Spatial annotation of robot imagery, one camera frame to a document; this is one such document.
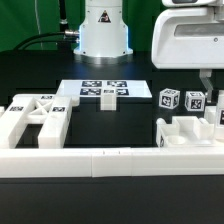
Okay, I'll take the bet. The white marker base plate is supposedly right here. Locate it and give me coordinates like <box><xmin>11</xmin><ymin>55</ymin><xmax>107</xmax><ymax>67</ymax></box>
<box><xmin>56</xmin><ymin>80</ymin><xmax>152</xmax><ymax>99</ymax></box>

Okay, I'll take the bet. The white chair seat part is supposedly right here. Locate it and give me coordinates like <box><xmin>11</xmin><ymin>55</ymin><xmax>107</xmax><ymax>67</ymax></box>
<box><xmin>156</xmin><ymin>116</ymin><xmax>214</xmax><ymax>148</ymax></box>

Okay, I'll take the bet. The black pole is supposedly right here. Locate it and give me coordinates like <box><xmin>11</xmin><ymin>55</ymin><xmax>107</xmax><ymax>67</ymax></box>
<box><xmin>58</xmin><ymin>0</ymin><xmax>69</xmax><ymax>51</ymax></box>

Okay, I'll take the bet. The white fence wall front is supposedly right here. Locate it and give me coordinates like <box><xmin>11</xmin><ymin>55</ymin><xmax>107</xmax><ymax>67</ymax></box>
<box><xmin>0</xmin><ymin>147</ymin><xmax>224</xmax><ymax>178</ymax></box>

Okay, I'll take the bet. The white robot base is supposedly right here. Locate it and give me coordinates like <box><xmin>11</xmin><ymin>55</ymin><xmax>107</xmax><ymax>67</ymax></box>
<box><xmin>74</xmin><ymin>0</ymin><xmax>133</xmax><ymax>65</ymax></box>

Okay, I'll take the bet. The black cable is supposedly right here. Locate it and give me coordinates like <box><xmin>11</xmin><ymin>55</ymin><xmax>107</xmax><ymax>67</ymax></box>
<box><xmin>13</xmin><ymin>29</ymin><xmax>81</xmax><ymax>51</ymax></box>

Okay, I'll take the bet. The white chair back frame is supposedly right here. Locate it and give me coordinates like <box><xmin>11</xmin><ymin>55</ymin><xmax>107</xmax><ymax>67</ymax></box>
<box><xmin>0</xmin><ymin>94</ymin><xmax>80</xmax><ymax>149</ymax></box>

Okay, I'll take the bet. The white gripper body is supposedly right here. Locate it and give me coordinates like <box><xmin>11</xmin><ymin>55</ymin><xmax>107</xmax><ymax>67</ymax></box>
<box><xmin>151</xmin><ymin>0</ymin><xmax>224</xmax><ymax>69</ymax></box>

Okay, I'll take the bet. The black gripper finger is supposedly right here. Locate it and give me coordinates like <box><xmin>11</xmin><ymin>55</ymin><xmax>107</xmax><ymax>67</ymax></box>
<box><xmin>199</xmin><ymin>69</ymin><xmax>213</xmax><ymax>103</ymax></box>

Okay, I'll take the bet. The small white part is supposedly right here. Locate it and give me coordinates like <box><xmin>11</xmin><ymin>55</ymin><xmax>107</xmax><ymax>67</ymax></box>
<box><xmin>100</xmin><ymin>94</ymin><xmax>117</xmax><ymax>111</ymax></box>

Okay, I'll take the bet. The white fence wall right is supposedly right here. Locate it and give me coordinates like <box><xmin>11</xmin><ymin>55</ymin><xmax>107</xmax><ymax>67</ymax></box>
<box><xmin>204</xmin><ymin>106</ymin><xmax>216</xmax><ymax>124</ymax></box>

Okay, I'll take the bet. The white fence wall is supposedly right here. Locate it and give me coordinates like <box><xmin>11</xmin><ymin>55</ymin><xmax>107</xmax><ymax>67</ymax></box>
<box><xmin>204</xmin><ymin>106</ymin><xmax>216</xmax><ymax>124</ymax></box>
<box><xmin>0</xmin><ymin>147</ymin><xmax>224</xmax><ymax>178</ymax></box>

